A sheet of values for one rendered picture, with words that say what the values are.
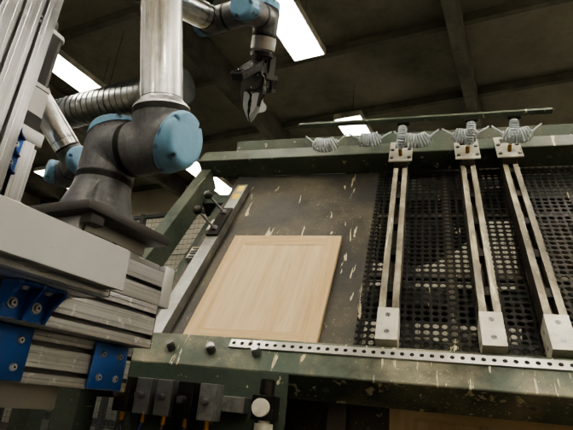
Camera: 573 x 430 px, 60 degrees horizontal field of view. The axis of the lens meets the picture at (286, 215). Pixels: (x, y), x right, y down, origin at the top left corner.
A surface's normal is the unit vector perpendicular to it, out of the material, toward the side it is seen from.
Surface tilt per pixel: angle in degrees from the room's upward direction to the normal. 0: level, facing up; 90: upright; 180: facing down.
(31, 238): 90
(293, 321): 55
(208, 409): 90
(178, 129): 97
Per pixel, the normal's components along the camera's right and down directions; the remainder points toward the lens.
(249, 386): -0.26, -0.37
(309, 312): -0.16, -0.84
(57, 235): 0.90, -0.07
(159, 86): 0.11, -0.11
